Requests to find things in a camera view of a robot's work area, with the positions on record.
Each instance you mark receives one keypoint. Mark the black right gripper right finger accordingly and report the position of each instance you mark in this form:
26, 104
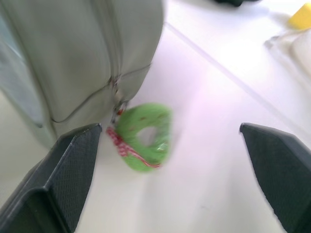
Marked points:
281, 174

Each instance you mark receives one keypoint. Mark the pale green zip pouch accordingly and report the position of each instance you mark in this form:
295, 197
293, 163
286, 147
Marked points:
82, 58

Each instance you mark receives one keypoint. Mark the clear plastic container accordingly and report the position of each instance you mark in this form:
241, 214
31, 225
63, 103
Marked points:
291, 46

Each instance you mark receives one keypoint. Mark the yellow block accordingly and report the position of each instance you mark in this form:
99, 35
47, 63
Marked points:
300, 16

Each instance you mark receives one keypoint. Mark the black object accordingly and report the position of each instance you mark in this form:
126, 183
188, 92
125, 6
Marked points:
228, 2

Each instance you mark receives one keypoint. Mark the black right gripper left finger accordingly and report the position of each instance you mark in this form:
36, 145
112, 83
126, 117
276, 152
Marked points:
58, 184

